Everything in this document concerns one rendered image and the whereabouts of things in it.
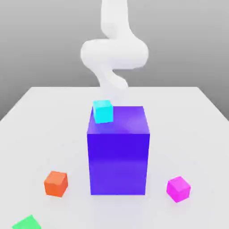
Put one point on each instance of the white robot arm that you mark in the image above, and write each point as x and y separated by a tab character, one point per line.
114	53

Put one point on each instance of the small cyan cube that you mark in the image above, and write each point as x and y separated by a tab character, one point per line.
103	112

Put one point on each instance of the small orange cube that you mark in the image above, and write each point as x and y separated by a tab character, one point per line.
55	185

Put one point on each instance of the small magenta cube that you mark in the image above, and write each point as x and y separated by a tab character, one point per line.
178	189

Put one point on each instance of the small green cube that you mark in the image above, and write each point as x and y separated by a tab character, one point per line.
26	223

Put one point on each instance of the large purple box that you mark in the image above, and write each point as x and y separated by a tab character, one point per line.
118	161

